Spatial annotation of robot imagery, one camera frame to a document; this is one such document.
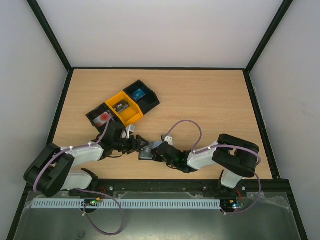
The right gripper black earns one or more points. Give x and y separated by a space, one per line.
155 152

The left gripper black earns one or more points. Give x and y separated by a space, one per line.
134 146

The black card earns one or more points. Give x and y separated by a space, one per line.
121 106
147 153

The black leather card holder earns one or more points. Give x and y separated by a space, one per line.
154 152

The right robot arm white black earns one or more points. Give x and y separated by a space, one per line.
238 157

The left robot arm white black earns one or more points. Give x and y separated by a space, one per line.
52 172

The black card in bin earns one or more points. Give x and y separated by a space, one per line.
121 106

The red white card in bin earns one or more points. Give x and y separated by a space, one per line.
102 119

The blue card in bin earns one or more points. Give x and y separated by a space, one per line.
138 94

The yellow bin middle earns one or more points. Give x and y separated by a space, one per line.
131 114

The black bin left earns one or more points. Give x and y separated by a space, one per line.
99 110

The black bin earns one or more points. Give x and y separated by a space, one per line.
99 110
148 102

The black bin right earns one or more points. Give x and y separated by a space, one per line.
148 102

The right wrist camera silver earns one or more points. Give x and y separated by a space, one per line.
168 139

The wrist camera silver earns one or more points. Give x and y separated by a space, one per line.
130 130
168 139

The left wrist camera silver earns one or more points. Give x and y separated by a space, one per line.
130 130

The grey slotted cable duct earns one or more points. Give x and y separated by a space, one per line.
60 203

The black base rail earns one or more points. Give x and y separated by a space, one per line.
205 188

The black cage frame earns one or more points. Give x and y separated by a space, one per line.
274 184

